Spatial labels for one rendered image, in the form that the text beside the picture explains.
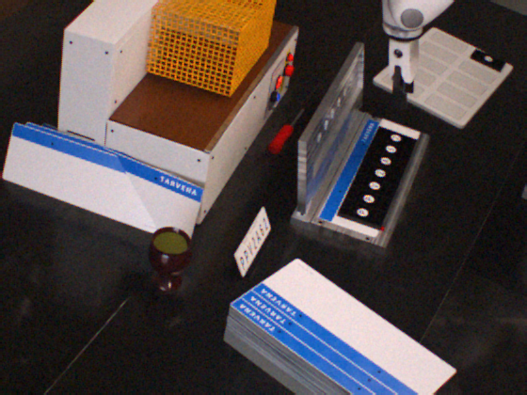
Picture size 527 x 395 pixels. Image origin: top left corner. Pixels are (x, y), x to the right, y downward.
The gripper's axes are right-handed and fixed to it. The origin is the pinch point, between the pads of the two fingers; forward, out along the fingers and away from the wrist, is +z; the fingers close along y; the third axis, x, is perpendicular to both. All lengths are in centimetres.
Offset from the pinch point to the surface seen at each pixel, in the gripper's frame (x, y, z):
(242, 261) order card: 21.8, -41.0, 18.1
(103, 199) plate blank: 54, -37, 12
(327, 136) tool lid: 16.2, -3.8, 12.0
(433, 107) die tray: 0.4, 36.5, 25.5
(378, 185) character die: 4.4, -4.2, 22.2
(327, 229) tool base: 10.6, -21.7, 22.2
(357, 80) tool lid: 16.3, 20.9, 11.7
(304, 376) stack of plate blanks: 1, -66, 20
